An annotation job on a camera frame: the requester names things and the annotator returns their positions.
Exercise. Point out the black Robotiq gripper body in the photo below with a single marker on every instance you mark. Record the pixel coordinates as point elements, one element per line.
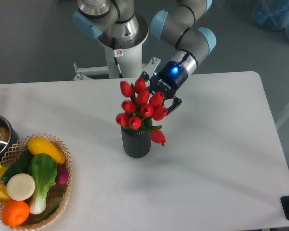
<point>168,80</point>

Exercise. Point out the red tulip bouquet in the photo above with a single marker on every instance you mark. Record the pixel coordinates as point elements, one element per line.
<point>140,108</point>

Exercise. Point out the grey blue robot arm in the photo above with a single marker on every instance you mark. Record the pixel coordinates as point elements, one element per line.
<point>175,28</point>

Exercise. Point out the black ribbed vase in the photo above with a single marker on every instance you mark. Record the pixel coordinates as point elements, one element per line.
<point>136,144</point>

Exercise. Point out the blue plastic bag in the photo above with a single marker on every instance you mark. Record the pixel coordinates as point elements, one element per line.
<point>272,15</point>

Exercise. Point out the purple red radish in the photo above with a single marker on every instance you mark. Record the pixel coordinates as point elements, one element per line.
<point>62,175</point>

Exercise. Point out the yellow squash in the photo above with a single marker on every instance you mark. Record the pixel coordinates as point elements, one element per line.
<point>39,145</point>

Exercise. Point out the green bok choy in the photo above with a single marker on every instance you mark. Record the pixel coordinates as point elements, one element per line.
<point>43,170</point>

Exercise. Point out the dark green cucumber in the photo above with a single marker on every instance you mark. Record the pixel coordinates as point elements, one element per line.
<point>19,166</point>

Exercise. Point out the woven wicker basket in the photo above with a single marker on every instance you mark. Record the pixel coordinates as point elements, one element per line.
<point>58,195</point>

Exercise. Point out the white round radish slice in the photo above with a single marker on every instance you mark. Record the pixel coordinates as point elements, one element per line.
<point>20,187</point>

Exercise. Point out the green chilli pepper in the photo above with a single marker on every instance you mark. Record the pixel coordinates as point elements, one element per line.
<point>45,214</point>

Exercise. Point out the small yellow banana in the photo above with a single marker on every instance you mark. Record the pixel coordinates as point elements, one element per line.
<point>0,168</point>

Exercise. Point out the yellow bell pepper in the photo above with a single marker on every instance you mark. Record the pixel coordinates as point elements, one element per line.
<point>4,197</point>

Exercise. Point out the orange fruit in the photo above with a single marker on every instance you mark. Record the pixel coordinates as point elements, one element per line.
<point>14,213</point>

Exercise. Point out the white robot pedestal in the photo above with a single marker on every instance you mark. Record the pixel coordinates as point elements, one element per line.
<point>122,44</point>

